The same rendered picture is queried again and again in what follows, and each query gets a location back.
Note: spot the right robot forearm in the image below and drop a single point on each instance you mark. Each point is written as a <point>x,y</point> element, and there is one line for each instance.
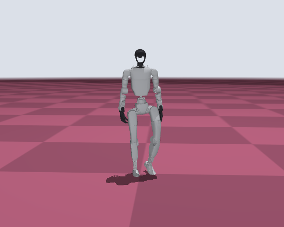
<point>122,100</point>

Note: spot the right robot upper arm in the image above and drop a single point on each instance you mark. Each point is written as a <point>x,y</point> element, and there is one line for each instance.
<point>125,79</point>

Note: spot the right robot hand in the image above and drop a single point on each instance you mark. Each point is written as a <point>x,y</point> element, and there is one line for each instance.
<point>122,116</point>

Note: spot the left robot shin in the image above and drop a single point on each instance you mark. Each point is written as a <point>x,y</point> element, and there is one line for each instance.
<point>153,150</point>

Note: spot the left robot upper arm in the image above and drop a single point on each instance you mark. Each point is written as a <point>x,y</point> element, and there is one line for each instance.
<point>155,80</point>

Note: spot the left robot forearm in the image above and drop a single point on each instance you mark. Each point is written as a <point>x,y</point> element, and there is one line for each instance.
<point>158,100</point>

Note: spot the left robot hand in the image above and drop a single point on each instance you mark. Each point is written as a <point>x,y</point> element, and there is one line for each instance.
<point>160,112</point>

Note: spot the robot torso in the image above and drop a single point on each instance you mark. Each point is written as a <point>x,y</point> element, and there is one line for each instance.
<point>140,85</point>

